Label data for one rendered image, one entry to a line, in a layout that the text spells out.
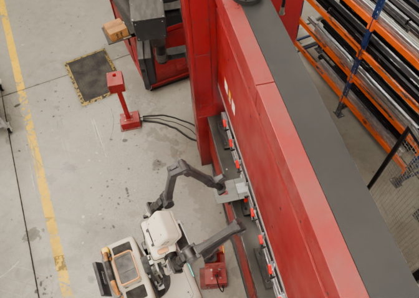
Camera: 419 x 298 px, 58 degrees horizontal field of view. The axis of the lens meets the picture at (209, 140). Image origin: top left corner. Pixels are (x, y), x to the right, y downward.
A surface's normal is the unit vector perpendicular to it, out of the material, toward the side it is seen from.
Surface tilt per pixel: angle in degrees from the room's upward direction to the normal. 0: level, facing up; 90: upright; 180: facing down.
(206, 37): 90
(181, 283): 0
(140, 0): 0
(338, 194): 0
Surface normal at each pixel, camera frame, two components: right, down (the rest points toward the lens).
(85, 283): -0.04, -0.56
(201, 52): 0.22, 0.80
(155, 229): -0.70, -0.11
